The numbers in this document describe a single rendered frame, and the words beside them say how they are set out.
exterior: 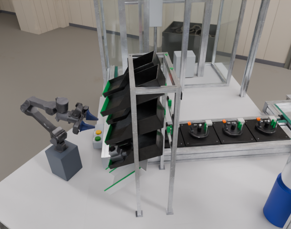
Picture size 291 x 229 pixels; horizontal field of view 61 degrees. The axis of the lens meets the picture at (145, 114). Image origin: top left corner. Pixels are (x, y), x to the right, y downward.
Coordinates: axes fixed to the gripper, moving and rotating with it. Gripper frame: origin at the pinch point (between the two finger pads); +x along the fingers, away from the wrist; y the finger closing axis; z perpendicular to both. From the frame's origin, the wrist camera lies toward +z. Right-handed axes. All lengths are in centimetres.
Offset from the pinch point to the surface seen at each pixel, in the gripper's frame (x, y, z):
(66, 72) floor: -122, 312, -165
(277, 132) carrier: 123, 43, -4
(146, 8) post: 13, 48, 51
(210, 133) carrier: 77, 37, -16
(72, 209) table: 1, -24, -47
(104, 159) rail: 10.6, 8.5, -35.7
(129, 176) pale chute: 27.2, -20.9, -10.7
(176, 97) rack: 35, -21, 40
